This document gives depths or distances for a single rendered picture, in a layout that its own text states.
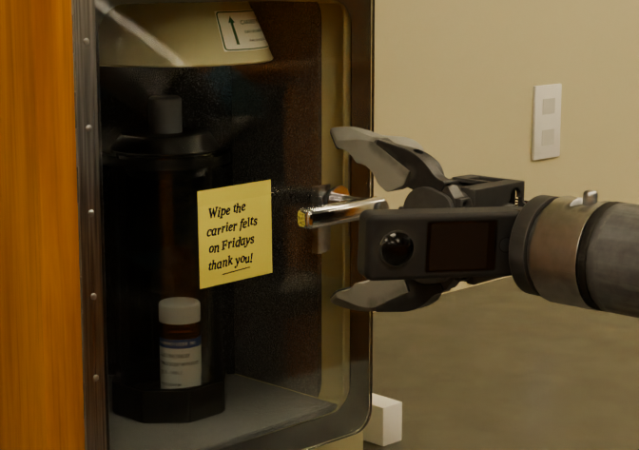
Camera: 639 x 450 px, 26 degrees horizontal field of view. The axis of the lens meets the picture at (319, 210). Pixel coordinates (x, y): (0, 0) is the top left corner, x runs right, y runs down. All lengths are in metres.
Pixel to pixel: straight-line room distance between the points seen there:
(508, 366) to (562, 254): 0.69
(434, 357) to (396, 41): 0.46
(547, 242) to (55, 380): 0.34
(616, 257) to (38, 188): 0.37
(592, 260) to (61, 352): 0.35
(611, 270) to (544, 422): 0.53
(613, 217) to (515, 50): 1.18
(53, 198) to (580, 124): 1.48
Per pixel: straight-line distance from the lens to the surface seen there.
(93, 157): 0.99
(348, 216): 1.10
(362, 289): 1.07
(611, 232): 0.92
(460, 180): 1.06
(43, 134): 0.87
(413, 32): 1.91
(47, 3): 0.87
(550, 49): 2.17
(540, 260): 0.95
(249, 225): 1.09
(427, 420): 1.42
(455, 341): 1.72
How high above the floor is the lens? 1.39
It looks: 10 degrees down
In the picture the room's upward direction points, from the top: straight up
